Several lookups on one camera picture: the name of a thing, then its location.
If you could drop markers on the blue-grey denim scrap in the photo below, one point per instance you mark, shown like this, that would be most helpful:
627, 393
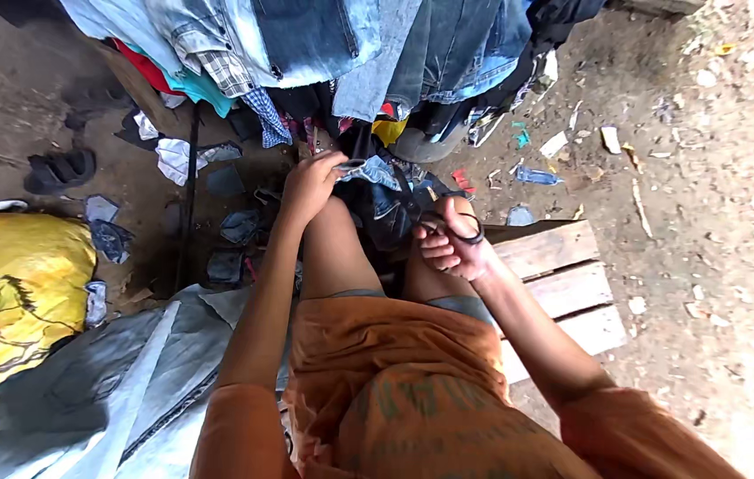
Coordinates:
520, 216

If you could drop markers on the small white cloth scrap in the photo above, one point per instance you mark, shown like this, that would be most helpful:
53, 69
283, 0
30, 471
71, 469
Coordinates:
145, 126

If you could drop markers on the white crumpled cloth scrap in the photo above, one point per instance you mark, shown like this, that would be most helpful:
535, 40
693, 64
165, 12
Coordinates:
176, 159

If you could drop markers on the wooden slatted bench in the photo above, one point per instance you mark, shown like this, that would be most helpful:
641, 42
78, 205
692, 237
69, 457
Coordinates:
560, 286

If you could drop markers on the dark denim pocket scrap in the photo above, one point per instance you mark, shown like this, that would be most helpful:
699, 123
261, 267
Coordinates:
225, 266

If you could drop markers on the blue plastic wrapper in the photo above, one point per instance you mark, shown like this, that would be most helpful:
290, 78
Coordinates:
538, 176

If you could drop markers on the pile of denim garments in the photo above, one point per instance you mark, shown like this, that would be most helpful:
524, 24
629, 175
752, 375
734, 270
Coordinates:
350, 53

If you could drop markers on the black sandal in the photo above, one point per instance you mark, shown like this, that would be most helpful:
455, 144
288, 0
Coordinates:
57, 171

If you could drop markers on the person's legs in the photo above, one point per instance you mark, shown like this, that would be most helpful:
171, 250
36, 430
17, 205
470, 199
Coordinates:
340, 256

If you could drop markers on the pale blue folded scrap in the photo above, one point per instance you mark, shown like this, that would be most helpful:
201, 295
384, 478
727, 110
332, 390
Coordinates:
95, 303

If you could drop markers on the blue crumpled denim scrap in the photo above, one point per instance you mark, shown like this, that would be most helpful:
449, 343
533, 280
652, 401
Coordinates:
240, 226

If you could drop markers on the light blue denim piece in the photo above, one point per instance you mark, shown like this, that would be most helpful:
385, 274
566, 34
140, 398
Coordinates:
377, 171

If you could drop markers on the person's right fingers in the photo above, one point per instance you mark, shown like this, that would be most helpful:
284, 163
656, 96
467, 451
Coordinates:
439, 252

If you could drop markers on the person's left hand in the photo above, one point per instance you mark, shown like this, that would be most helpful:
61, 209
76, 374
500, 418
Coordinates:
307, 186

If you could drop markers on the dark blue crumpled scrap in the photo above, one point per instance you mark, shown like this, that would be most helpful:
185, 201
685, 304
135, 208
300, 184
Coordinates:
110, 241

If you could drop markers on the person's right hand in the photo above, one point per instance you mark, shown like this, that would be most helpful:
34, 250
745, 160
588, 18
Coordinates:
465, 255

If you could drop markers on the wooden beam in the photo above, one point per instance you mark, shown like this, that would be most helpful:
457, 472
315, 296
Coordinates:
137, 90

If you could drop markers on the white rectangular scrap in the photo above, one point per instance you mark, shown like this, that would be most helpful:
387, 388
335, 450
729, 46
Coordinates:
554, 145

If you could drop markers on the light grey-blue scrap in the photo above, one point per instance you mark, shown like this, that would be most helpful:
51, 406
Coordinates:
101, 208

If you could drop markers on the red cloth scrap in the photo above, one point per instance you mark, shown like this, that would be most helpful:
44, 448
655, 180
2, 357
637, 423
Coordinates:
462, 180

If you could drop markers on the grey rounded object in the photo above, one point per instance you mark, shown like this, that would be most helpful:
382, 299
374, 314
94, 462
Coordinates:
420, 146

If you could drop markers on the yellow cloth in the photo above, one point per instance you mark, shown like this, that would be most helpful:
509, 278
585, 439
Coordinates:
389, 132

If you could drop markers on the person's left forearm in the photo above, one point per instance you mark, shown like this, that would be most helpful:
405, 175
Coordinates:
262, 299

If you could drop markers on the person's body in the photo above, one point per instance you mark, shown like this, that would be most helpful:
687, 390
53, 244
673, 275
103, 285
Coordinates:
403, 386

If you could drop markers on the person's right forearm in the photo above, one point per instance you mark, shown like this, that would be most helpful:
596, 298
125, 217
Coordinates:
543, 332

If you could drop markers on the large grey fabric sack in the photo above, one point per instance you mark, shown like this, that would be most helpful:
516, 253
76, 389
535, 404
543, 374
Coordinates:
117, 379

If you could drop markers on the cream rectangular scrap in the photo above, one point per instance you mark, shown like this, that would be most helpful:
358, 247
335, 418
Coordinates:
610, 140

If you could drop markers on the black thin pole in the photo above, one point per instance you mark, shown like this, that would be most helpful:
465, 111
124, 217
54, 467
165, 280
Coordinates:
189, 199

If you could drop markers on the black scissors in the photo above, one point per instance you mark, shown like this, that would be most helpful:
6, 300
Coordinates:
410, 199

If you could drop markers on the person's right thumb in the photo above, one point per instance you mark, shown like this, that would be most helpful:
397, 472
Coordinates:
451, 214

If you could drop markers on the dark teal denim scrap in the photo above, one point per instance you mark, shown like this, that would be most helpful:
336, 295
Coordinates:
225, 181

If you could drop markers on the yellow sack with horse print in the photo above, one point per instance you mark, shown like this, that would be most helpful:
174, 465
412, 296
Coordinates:
18, 299

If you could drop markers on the person's left fingers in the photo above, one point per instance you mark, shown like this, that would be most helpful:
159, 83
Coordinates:
330, 162

